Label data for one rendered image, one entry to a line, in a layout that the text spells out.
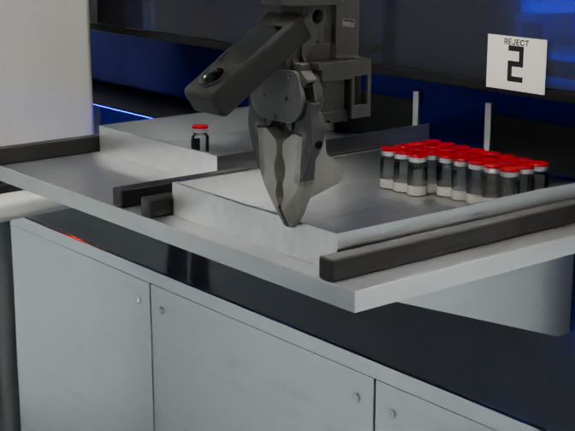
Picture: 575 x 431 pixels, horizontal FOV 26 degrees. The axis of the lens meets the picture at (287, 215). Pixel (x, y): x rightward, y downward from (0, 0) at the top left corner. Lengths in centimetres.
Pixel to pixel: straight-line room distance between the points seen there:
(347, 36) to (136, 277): 108
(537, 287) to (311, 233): 34
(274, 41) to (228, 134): 68
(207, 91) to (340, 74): 13
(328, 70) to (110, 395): 130
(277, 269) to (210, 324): 85
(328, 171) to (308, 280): 10
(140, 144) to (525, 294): 51
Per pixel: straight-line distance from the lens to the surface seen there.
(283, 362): 183
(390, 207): 132
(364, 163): 144
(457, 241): 116
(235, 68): 104
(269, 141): 111
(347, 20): 111
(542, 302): 137
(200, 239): 121
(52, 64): 201
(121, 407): 226
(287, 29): 107
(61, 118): 203
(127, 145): 157
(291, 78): 107
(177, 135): 169
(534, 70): 140
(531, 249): 120
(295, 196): 110
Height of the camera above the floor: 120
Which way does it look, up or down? 14 degrees down
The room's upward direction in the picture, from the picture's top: straight up
